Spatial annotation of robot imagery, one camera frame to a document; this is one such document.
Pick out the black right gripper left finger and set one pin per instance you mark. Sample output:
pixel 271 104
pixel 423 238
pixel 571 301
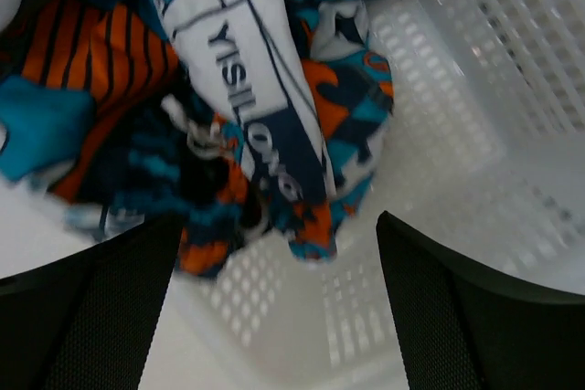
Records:
pixel 87 321

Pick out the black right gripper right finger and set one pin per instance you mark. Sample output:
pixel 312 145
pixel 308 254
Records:
pixel 463 325

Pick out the colourful patterned shorts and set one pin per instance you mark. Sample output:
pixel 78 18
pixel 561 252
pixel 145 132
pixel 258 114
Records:
pixel 241 116

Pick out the white plastic mesh basket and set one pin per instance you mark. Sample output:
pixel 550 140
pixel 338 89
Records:
pixel 485 155

